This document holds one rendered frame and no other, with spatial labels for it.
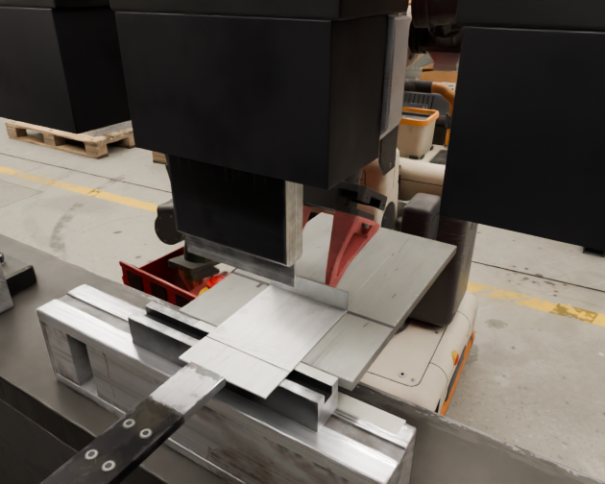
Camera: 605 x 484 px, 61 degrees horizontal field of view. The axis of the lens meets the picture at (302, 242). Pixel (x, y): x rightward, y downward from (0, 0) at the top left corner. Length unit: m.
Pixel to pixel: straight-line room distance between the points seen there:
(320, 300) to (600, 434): 1.56
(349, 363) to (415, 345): 1.21
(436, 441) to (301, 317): 0.18
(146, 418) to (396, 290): 0.26
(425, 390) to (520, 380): 0.62
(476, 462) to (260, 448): 0.21
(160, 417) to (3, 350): 0.37
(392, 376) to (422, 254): 0.95
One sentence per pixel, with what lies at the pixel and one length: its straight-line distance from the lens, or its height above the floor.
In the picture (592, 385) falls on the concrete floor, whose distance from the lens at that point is 2.13.
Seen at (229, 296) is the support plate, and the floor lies 1.00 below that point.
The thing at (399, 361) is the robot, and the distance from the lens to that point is 1.56.
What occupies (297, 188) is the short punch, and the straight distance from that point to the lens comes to 0.33.
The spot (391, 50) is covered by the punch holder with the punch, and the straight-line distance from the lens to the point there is 0.30.
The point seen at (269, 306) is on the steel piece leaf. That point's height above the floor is 1.00.
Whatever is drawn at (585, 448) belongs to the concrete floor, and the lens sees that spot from 1.89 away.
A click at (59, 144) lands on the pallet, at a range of 4.86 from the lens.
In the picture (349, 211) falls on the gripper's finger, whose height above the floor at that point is 1.09.
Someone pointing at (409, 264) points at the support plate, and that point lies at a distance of 0.56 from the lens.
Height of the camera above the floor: 1.27
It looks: 27 degrees down
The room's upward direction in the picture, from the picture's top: straight up
